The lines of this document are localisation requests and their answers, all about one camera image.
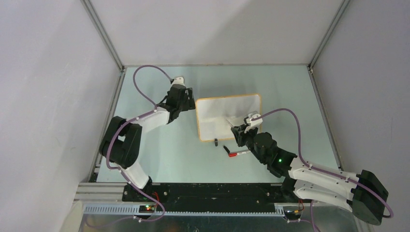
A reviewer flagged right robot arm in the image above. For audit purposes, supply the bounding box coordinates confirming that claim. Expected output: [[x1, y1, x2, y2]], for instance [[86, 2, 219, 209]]
[[231, 125, 389, 226]]

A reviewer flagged left controller board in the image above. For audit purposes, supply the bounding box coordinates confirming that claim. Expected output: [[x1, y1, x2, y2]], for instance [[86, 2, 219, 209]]
[[138, 204, 156, 214]]

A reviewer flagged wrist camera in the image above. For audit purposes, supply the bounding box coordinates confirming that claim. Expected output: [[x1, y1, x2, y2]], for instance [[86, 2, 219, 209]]
[[244, 111, 263, 133], [170, 76, 186, 87]]

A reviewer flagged yellow framed whiteboard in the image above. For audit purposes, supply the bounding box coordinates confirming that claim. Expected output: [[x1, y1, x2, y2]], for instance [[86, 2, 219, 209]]
[[195, 94, 262, 142]]

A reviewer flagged controller board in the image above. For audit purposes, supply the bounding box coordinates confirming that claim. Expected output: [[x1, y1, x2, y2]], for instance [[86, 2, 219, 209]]
[[138, 204, 156, 214], [284, 210, 303, 221]]

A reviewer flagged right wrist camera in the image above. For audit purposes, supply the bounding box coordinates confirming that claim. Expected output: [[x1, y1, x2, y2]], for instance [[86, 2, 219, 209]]
[[244, 111, 263, 133]]

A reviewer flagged black marker cap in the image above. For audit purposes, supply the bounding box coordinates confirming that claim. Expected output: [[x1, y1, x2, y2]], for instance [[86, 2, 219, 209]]
[[223, 145, 230, 154]]

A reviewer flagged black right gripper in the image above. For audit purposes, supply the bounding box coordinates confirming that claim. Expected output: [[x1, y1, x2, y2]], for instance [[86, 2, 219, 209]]
[[232, 124, 266, 164]]

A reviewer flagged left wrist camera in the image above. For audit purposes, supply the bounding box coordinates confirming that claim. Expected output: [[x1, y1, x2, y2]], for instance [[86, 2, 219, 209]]
[[170, 76, 186, 87]]

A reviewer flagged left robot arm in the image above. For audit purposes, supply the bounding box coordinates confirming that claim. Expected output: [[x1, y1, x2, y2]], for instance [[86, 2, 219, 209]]
[[99, 84, 195, 201]]

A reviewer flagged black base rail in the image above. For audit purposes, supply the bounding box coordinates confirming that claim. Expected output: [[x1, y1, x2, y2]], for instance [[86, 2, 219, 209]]
[[123, 182, 308, 214]]

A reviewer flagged right controller board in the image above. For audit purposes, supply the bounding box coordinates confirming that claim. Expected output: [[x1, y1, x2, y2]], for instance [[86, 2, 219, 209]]
[[284, 210, 303, 221]]

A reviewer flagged black whiteboard marker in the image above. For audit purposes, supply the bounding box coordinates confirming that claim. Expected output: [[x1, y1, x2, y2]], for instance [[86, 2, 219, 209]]
[[225, 119, 234, 128]]

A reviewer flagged red whiteboard marker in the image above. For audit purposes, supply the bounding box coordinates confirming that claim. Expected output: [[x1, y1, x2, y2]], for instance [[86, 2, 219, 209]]
[[228, 150, 251, 158]]

